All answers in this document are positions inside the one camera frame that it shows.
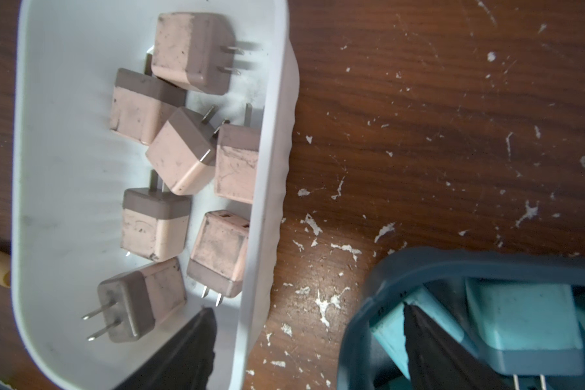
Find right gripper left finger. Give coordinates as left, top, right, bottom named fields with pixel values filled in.
left=116, top=307, right=218, bottom=389

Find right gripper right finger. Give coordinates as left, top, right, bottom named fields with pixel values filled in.
left=409, top=313, right=509, bottom=389

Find white plastic storage box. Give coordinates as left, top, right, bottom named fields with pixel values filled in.
left=12, top=1, right=300, bottom=389

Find teal plastic storage box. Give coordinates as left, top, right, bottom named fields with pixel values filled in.
left=336, top=247, right=585, bottom=389

